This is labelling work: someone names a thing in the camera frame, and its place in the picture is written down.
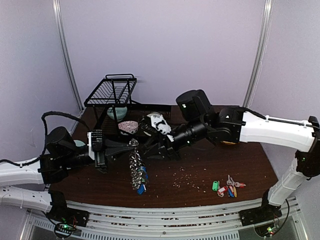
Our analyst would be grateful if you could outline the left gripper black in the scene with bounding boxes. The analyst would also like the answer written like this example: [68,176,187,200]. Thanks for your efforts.
[61,137,134,173]

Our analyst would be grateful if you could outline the black keyring disc with rings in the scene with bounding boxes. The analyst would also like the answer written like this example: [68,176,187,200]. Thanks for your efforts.
[129,138,149,191]

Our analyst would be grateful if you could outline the blue key tag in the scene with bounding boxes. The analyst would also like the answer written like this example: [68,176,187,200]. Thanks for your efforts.
[136,184,147,195]
[140,166,148,182]

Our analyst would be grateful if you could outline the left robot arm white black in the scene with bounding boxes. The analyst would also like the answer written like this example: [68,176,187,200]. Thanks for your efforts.
[0,126,139,227]

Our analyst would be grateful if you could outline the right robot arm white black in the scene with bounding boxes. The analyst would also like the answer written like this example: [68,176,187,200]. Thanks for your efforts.
[141,89,320,226]

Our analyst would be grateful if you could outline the pink patterned bowl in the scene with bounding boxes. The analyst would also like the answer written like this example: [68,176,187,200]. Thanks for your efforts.
[118,120,139,136]

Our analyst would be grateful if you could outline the light teal plate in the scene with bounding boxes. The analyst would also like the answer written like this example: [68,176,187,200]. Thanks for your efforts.
[74,140,86,147]

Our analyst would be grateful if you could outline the teal ceramic bowl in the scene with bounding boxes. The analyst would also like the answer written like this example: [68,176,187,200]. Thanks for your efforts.
[107,107,128,122]

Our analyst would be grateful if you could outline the blue key tag on disc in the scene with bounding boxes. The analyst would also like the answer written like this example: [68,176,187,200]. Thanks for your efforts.
[136,184,147,195]

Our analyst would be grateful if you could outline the yellow dotted plate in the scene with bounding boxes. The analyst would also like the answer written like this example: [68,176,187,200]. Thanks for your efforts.
[221,141,239,146]

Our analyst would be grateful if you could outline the green key tag in pile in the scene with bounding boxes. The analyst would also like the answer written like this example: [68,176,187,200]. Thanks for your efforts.
[212,181,220,192]

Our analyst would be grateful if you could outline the red key tag in pile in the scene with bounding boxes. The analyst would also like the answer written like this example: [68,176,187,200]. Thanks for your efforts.
[217,186,228,197]

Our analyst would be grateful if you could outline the yellow key tag in pile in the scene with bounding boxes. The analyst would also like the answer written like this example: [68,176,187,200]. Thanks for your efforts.
[232,186,238,198]

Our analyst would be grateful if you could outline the left circuit board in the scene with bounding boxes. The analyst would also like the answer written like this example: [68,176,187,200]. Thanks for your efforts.
[53,223,76,238]

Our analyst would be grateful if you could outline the circuit board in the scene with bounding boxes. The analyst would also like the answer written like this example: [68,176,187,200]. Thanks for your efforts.
[255,223,278,238]
[53,223,76,238]

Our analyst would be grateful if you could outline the red headed silver key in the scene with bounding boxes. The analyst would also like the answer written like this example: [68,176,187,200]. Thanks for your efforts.
[234,182,246,188]

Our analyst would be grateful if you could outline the right circuit board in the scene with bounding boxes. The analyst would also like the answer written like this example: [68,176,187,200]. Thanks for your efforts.
[255,223,278,238]

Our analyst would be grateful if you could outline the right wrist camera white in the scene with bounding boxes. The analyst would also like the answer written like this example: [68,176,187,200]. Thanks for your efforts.
[139,112,174,143]

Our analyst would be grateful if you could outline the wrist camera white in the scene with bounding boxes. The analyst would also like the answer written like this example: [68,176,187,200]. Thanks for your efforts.
[139,112,174,143]
[87,131,95,161]

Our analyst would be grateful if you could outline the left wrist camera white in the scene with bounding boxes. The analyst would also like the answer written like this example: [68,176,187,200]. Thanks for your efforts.
[87,131,95,161]

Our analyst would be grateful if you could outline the black wire dish rack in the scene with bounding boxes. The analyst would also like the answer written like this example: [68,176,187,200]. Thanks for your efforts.
[83,73,172,141]

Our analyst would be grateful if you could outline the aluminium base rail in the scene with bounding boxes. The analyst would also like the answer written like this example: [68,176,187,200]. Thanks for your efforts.
[21,196,307,240]

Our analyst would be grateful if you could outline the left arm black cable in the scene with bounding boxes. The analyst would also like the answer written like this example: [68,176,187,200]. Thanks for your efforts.
[0,111,88,168]

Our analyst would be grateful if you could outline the left aluminium frame post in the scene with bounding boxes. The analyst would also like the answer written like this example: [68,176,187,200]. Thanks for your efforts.
[51,0,85,112]

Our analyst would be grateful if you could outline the aluminium frame post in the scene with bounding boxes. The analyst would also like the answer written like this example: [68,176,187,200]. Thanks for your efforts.
[51,0,85,112]
[242,0,274,108]

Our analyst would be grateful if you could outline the right aluminium frame post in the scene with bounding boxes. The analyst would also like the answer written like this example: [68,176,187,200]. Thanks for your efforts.
[242,0,274,108]

